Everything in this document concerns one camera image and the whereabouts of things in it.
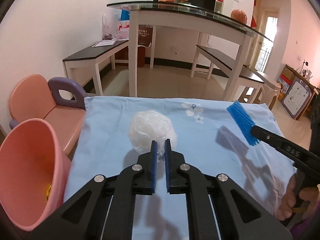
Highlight white paper sheet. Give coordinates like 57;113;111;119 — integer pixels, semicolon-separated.
92;40;118;48

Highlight pink child chair purple armrests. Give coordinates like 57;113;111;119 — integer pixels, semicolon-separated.
9;74;87;155

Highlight person's right hand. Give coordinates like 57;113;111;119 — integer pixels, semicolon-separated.
277;174;320;222

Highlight orange round ornament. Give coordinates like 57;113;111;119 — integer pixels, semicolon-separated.
230;9;248;25

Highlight clear bag with goods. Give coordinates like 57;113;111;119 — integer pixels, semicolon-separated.
101;12;130;42

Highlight purple framed toy whiteboard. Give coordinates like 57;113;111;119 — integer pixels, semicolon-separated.
282;77;316;121

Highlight white glass-top table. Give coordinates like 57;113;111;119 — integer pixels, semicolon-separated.
106;1;272;103

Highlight colourful cardboard box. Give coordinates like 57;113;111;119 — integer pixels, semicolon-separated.
277;64;297;102

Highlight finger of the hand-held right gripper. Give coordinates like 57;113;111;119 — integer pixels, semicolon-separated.
251;125;287;153

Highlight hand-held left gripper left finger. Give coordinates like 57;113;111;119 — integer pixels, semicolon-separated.
30;140;158;240

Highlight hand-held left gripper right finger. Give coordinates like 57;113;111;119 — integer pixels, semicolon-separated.
164;138;293;240

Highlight pink plastic bucket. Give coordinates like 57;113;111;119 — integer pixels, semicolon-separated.
0;118;73;232

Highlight dark red paper bag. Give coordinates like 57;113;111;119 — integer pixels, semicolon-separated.
138;24;153;47

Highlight light blue floral tablecloth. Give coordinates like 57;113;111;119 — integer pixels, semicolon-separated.
62;96;298;240

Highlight white plastic bag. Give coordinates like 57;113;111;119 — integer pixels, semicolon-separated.
127;110;177;155

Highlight black-top white bench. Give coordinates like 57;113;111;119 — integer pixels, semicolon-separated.
190;44;265;104
62;39;130;97

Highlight beige plastic stool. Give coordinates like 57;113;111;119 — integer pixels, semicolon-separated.
240;70;282;110

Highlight blue ribbed plastic piece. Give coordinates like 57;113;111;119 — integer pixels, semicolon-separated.
226;101;258;146

